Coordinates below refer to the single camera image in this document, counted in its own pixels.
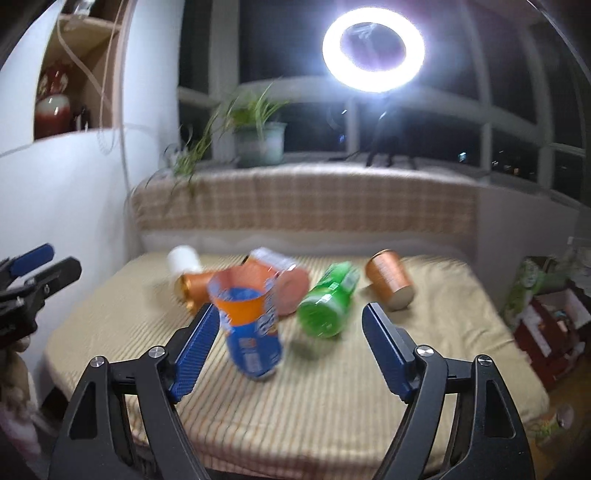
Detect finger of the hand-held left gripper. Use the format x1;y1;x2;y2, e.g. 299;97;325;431
0;257;82;319
0;244;55;280

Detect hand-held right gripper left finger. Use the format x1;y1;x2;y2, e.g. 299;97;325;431
48;304;221;480

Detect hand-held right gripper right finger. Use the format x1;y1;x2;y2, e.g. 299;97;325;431
362;303;536;480

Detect blue and orange paper cup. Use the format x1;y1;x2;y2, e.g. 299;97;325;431
207;266;283;382

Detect orange cup with white lid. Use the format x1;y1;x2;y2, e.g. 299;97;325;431
167;246;219;315

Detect printed cup with pink base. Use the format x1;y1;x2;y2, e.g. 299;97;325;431
242;247;310;317

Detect pale patterned cloth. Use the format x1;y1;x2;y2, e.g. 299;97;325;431
0;339;42;457

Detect copper coloured can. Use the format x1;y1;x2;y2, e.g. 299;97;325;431
365;248;415;310

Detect green plastic bottle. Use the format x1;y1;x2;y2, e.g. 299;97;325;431
296;261;362;339

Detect red and white vase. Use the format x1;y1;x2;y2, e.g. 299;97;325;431
34;65;73;140

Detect green printed package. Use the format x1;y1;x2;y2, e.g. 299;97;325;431
502;256;570;329

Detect red cardboard box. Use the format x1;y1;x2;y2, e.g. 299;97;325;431
514;276;591;394

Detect plaid blanket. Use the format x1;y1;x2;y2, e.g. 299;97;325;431
129;163;481;241

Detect potted spider plant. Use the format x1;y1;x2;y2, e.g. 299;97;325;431
147;80;296;197

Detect black light tripod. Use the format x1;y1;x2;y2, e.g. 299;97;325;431
364;92;399;168

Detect white cable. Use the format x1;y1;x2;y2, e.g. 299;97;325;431
59;0;140;197

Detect wooden wall shelf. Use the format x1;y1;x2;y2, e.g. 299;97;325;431
33;0;129;142

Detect white window frame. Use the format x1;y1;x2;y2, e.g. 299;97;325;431
177;0;591;208

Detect ring light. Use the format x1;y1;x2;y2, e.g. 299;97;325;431
322;8;426;94

